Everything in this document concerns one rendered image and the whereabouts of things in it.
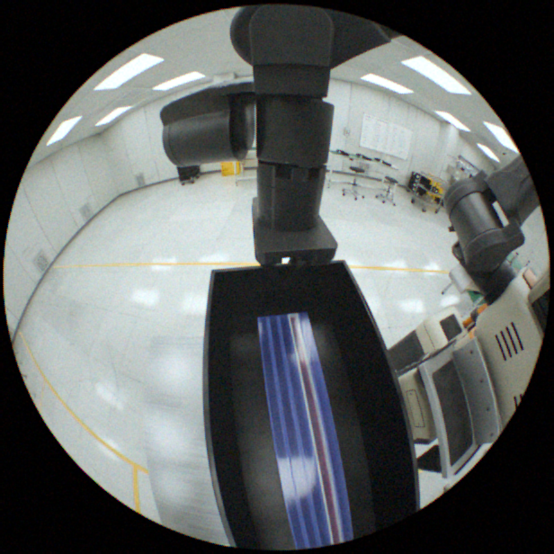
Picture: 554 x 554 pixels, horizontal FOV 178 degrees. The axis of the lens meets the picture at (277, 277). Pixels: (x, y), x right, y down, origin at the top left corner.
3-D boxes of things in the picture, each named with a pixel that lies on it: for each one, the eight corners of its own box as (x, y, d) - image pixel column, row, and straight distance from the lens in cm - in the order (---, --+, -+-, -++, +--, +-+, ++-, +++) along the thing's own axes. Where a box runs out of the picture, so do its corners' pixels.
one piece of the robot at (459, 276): (467, 267, 49) (489, 228, 45) (478, 283, 48) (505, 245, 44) (446, 275, 41) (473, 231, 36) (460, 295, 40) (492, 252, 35)
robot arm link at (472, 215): (502, 257, 35) (491, 227, 37) (516, 219, 27) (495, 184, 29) (458, 271, 33) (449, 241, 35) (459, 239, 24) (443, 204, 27)
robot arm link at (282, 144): (343, 87, 13) (330, 100, 18) (227, 85, 13) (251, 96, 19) (329, 184, 13) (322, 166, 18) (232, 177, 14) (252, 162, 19)
